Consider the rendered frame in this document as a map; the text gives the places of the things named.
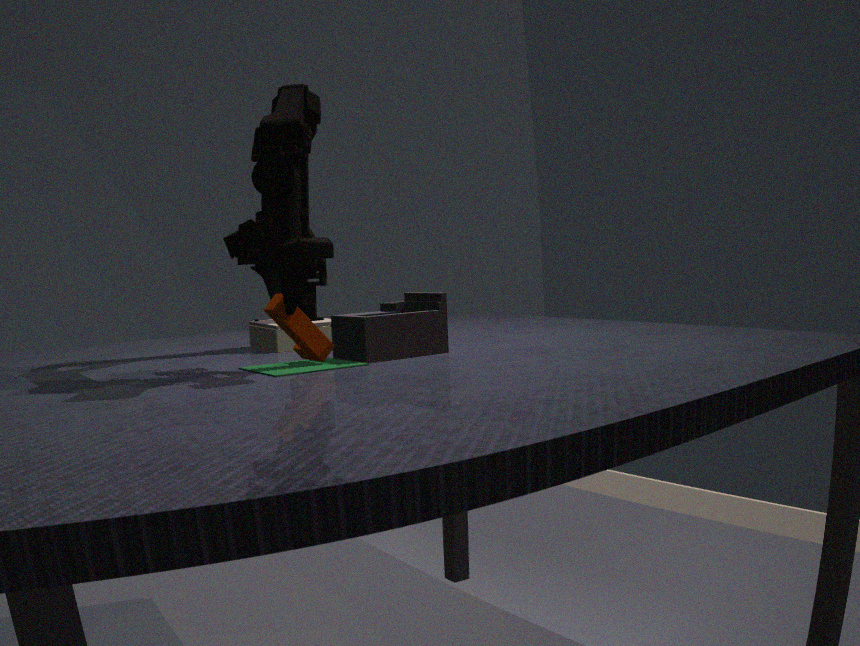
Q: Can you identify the orange l-shaped part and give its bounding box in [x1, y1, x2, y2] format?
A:
[264, 294, 335, 362]

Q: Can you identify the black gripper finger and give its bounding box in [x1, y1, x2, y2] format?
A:
[271, 262, 317, 315]
[250, 265, 282, 300]

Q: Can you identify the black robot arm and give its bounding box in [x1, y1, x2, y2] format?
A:
[223, 84, 327, 321]

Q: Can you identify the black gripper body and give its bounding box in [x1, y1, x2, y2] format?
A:
[238, 200, 334, 266]

